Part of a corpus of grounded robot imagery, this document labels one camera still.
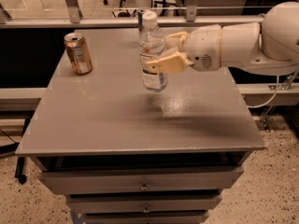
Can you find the bottom grey drawer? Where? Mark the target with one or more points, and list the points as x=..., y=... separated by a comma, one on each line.
x=151, y=218

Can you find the grey drawer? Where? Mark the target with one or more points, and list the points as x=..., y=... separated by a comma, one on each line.
x=147, y=203
x=151, y=218
x=97, y=182

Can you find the middle grey drawer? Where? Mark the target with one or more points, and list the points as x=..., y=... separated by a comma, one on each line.
x=147, y=203

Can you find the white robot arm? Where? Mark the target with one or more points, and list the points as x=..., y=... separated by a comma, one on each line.
x=269, y=48

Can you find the blue silver energy drink can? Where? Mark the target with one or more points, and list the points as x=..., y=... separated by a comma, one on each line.
x=140, y=13

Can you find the orange soda can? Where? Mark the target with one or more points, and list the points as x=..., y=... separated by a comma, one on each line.
x=78, y=53

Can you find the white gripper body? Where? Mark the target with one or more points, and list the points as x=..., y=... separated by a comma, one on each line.
x=204, y=48

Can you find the clear plastic tea bottle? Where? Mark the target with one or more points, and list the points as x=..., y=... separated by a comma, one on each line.
x=151, y=43

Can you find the black stand leg with wheel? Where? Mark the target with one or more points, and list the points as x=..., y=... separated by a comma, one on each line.
x=21, y=160

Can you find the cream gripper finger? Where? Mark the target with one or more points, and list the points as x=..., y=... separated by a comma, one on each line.
x=170, y=64
x=176, y=41

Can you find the grey drawer cabinet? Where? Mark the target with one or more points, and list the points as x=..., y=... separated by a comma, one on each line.
x=107, y=121

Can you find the metal railing frame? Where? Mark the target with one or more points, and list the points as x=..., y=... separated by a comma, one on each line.
x=93, y=13

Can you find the top grey drawer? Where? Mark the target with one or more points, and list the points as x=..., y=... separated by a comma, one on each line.
x=97, y=182

